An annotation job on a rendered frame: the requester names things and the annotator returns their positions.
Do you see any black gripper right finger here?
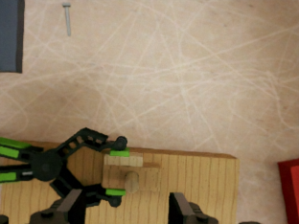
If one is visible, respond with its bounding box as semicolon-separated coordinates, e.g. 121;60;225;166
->
168;192;262;224

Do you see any grey metal nail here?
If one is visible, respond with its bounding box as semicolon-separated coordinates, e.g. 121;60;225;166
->
62;3;71;36

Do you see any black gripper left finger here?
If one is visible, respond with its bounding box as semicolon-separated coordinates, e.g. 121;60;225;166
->
0;190;86;224

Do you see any red shallow tray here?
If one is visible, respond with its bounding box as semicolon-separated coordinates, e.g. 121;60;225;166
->
278;159;299;224

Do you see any tan wood-grain board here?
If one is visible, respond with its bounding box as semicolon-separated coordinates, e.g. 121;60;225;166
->
0;146;241;224

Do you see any dark grey shallow tray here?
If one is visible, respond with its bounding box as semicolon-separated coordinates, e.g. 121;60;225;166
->
0;0;25;74

